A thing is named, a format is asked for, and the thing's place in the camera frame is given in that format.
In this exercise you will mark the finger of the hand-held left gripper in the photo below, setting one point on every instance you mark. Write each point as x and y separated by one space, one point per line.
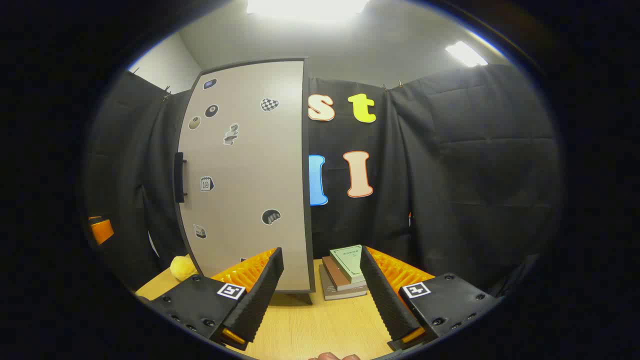
102 231

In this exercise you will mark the grey book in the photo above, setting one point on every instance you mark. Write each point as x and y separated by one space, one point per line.
330 294

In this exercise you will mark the yellow plush toy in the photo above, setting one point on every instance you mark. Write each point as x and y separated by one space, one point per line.
182 268

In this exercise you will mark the black backdrop cloth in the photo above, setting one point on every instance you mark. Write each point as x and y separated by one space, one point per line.
475 175

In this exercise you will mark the large ceiling light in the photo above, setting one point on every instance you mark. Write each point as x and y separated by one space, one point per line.
305 7

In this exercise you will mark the small ceiling light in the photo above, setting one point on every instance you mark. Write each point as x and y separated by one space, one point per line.
466 54

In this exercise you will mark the grey cabinet door with stickers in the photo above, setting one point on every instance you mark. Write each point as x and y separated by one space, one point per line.
250 175

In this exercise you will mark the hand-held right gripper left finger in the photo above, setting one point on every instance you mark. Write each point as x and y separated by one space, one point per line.
260 295

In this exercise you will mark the dark grey cabinet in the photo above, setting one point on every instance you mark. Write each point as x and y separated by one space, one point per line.
309 175

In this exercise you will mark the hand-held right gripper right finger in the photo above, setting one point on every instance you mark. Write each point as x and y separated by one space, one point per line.
385 295

